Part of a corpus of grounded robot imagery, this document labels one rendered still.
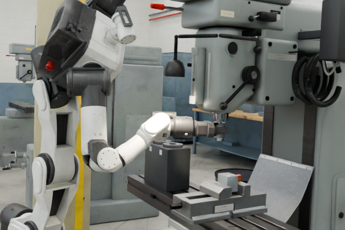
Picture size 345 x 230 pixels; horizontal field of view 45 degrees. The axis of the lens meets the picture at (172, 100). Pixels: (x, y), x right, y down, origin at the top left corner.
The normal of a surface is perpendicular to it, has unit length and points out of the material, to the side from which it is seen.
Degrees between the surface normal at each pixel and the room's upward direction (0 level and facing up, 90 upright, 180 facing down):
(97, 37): 59
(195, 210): 90
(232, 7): 90
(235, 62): 90
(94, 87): 75
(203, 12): 90
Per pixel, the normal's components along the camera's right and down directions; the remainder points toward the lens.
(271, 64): 0.50, 0.07
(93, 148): 0.46, -0.19
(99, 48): 0.65, -0.47
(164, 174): -0.87, 0.00
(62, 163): 0.73, -0.09
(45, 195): 0.73, 0.19
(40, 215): -0.67, 0.01
